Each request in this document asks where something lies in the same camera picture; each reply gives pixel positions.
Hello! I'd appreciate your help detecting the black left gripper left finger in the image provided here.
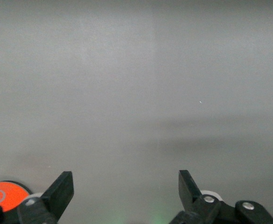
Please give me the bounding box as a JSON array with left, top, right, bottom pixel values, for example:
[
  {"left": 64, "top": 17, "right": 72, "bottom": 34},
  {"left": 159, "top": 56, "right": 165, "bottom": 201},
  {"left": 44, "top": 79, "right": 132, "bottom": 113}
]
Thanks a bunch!
[{"left": 17, "top": 171, "right": 74, "bottom": 224}]

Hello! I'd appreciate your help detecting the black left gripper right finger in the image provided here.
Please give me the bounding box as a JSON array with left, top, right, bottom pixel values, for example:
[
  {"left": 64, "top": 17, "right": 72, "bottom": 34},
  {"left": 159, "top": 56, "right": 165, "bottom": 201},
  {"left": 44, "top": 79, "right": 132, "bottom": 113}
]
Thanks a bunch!
[{"left": 169, "top": 169, "right": 223, "bottom": 224}]

